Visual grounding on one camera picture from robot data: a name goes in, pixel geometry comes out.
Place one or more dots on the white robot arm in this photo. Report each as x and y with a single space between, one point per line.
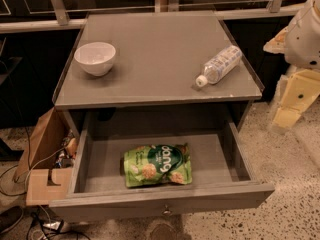
299 42

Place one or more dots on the metal drawer knob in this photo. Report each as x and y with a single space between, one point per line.
167 212

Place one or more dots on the wooden side box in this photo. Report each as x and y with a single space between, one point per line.
47 160

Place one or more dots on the open grey top drawer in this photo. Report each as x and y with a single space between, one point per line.
222 177

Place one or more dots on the grey cabinet with counter top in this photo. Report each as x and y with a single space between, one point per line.
158 57

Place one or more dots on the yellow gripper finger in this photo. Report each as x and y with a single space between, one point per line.
302 89

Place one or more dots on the white ceramic bowl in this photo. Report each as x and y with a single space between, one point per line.
96 58

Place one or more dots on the clear plastic water bottle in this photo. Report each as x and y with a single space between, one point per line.
219 66

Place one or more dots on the metal railing frame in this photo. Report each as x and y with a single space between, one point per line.
38 15

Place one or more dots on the green rice chip bag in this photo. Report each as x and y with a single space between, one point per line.
158 164

